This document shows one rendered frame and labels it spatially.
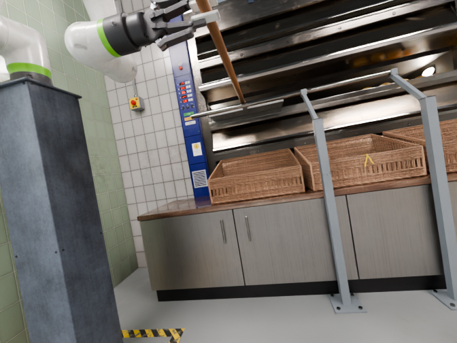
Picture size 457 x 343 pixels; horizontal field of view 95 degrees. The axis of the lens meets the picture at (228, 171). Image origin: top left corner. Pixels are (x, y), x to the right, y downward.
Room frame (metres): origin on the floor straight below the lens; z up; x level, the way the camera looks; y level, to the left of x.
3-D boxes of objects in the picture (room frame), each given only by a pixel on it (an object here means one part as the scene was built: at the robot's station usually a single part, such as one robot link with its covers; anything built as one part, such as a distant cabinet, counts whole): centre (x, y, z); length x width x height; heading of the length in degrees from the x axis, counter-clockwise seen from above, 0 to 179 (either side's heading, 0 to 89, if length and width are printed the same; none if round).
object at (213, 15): (0.54, -0.01, 1.18); 0.07 x 0.03 x 0.01; 80
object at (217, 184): (1.44, -0.18, 0.72); 0.56 x 0.49 x 0.28; 79
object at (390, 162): (1.33, -0.75, 0.72); 0.56 x 0.49 x 0.28; 80
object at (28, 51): (0.82, 0.70, 1.36); 0.16 x 0.13 x 0.19; 166
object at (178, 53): (2.71, 0.06, 1.08); 1.93 x 0.16 x 2.15; 169
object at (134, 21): (0.57, 0.15, 1.20); 0.09 x 0.07 x 0.08; 80
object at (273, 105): (1.70, -0.23, 1.19); 0.55 x 0.36 x 0.03; 80
